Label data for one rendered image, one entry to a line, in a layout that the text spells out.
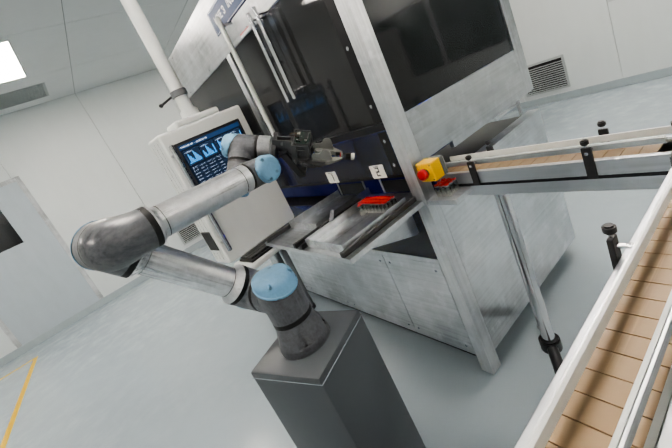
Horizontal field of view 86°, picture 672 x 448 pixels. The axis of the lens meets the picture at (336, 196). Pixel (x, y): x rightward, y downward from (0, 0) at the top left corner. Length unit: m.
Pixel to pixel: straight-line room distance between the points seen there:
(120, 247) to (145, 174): 5.73
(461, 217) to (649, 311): 0.99
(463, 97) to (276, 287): 1.12
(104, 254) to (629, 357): 0.88
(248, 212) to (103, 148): 4.68
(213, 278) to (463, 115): 1.17
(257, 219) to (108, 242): 1.34
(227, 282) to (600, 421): 0.83
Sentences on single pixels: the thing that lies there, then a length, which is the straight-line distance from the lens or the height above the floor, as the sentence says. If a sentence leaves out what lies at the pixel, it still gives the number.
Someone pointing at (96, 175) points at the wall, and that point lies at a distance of 6.51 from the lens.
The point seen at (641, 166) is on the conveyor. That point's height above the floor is 0.91.
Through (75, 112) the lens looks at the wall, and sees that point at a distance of 6.65.
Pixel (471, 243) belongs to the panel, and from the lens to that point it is 1.63.
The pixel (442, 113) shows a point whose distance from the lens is 1.53.
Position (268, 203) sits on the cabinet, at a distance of 2.14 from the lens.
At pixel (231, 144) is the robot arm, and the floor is 1.37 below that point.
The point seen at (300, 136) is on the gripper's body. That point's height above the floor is 1.31.
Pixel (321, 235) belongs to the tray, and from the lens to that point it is 1.48.
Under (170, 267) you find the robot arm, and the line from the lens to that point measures 0.99.
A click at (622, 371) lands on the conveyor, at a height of 0.93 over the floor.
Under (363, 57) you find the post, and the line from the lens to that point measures 1.33.
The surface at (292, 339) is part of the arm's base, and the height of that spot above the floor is 0.85.
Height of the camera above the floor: 1.37
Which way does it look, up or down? 14 degrees down
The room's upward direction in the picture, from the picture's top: 25 degrees counter-clockwise
